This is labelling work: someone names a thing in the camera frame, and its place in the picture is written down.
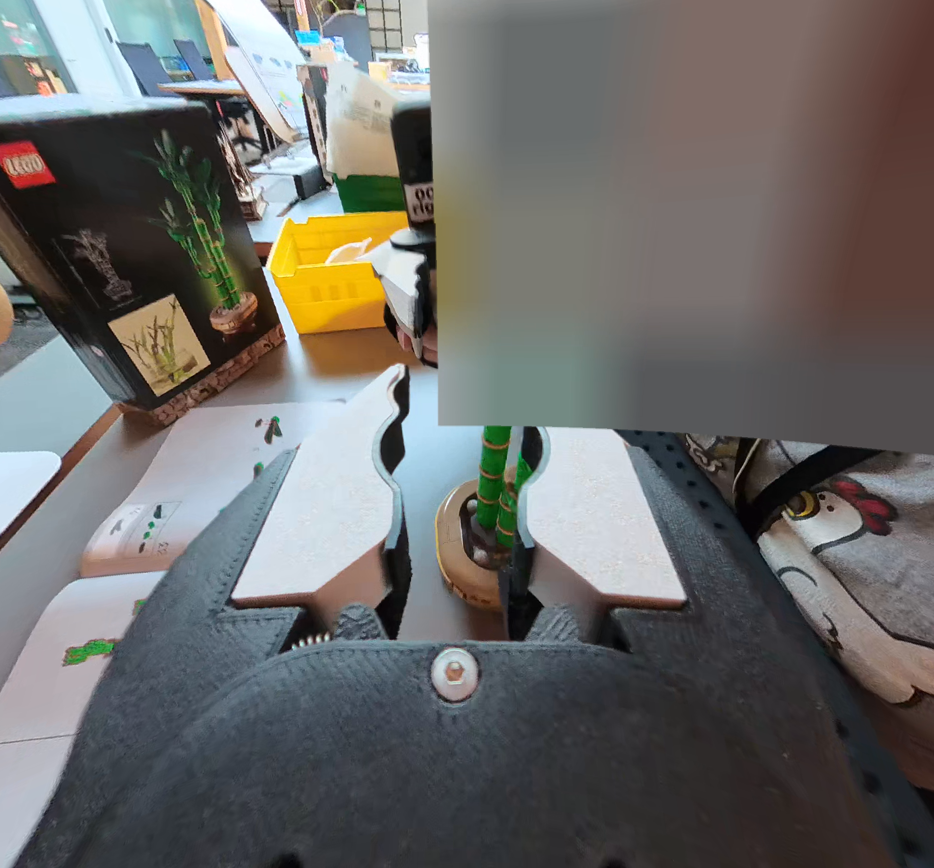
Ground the open lego instruction booklet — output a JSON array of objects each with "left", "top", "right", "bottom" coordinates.
[{"left": 0, "top": 401, "right": 347, "bottom": 745}]

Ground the wooden lattice model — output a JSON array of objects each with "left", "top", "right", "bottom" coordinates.
[{"left": 217, "top": 120, "right": 269, "bottom": 221}]

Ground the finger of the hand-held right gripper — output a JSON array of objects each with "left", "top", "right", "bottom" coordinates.
[{"left": 371, "top": 248, "right": 439, "bottom": 360}]

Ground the yellow plastic bin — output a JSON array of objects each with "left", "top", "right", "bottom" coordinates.
[{"left": 266, "top": 212, "right": 437, "bottom": 335}]

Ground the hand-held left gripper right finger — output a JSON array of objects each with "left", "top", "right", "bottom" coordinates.
[{"left": 503, "top": 426, "right": 688, "bottom": 621}]

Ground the black strap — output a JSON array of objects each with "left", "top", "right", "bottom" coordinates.
[{"left": 737, "top": 445, "right": 887, "bottom": 541}]

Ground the black lego set box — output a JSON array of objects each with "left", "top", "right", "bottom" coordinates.
[{"left": 0, "top": 98, "right": 287, "bottom": 425}]

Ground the green lego bamboo model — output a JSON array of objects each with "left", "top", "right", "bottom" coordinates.
[{"left": 435, "top": 426, "right": 544, "bottom": 606}]

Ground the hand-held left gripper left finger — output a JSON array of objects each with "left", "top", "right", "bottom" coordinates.
[{"left": 231, "top": 363, "right": 413, "bottom": 614}]

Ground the chicken print garment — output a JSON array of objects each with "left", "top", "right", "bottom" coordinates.
[{"left": 686, "top": 434, "right": 934, "bottom": 789}]

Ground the white printed paper bag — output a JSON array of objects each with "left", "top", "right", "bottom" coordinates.
[{"left": 324, "top": 62, "right": 410, "bottom": 179}]

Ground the white tilted instruction board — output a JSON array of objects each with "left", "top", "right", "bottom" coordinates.
[{"left": 166, "top": 0, "right": 307, "bottom": 143}]

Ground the green plastic bin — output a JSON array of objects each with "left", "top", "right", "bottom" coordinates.
[{"left": 332, "top": 171, "right": 406, "bottom": 214}]

